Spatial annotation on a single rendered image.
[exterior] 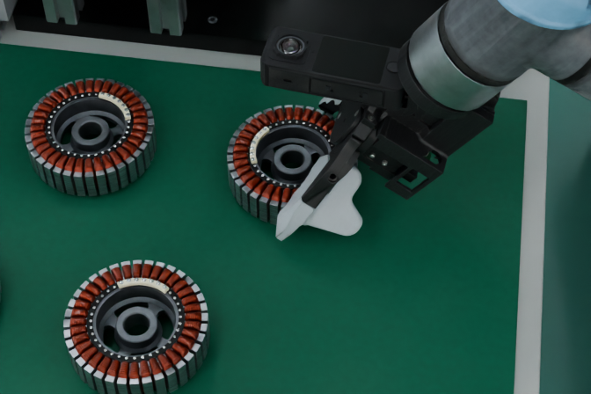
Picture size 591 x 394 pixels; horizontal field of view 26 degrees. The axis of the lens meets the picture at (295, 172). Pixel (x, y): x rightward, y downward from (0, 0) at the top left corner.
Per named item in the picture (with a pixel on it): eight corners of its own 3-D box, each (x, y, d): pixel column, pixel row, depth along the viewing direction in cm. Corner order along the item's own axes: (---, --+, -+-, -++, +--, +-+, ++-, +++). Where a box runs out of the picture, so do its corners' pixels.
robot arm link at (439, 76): (426, 51, 89) (450, -27, 94) (391, 82, 93) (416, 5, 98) (511, 105, 91) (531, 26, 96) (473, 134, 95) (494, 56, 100)
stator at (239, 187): (370, 143, 114) (372, 116, 111) (338, 243, 108) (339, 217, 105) (251, 116, 116) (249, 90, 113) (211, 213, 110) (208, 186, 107)
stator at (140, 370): (197, 412, 98) (194, 389, 95) (54, 396, 99) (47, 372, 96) (220, 288, 105) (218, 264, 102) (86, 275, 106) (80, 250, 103)
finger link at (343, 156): (317, 216, 101) (380, 129, 99) (301, 207, 101) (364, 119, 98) (313, 193, 106) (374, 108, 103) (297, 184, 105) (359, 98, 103)
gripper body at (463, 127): (401, 206, 104) (489, 142, 95) (313, 153, 102) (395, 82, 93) (422, 136, 109) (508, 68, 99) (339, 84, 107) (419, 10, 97)
